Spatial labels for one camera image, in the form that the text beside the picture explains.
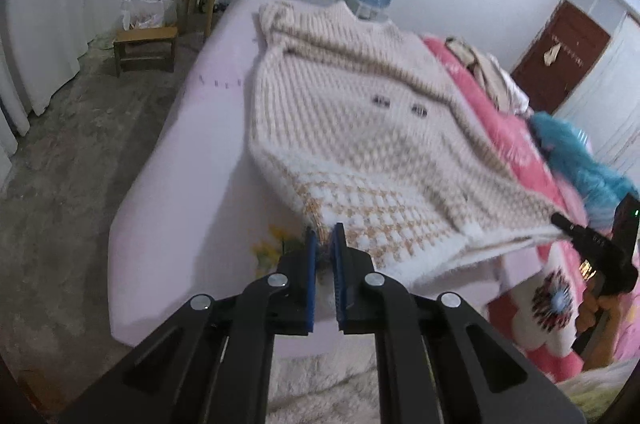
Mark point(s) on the white plastic bag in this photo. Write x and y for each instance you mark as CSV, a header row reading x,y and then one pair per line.
x,y
140,14

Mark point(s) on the teal blue quilt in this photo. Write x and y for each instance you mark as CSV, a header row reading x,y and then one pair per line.
x,y
566,150

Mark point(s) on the beige clothes pile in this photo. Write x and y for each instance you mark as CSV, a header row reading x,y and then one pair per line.
x,y
493,80

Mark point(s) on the beige white houndstooth sweater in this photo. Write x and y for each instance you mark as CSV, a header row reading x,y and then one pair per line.
x,y
345,123

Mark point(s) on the pink floral blanket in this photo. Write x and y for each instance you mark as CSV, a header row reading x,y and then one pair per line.
x,y
510,194

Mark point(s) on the person's right hand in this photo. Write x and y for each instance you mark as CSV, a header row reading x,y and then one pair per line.
x,y
611,306

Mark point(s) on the dark red wooden door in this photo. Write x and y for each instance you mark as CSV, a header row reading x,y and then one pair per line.
x,y
560,57

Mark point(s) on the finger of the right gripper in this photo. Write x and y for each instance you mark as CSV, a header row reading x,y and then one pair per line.
x,y
584,239

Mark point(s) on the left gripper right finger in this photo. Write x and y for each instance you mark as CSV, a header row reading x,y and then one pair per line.
x,y
438,361

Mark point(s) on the white curtain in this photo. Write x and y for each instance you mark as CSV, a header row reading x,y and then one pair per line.
x,y
41,44

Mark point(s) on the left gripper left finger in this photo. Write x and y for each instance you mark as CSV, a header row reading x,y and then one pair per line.
x,y
210,361

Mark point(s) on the small wooden stool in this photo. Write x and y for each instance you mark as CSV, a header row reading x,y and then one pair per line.
x,y
142,47

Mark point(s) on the white water dispenser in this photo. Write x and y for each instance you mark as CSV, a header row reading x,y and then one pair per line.
x,y
366,12

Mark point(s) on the pink sheet mattress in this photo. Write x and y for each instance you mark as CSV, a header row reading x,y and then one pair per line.
x,y
200,217

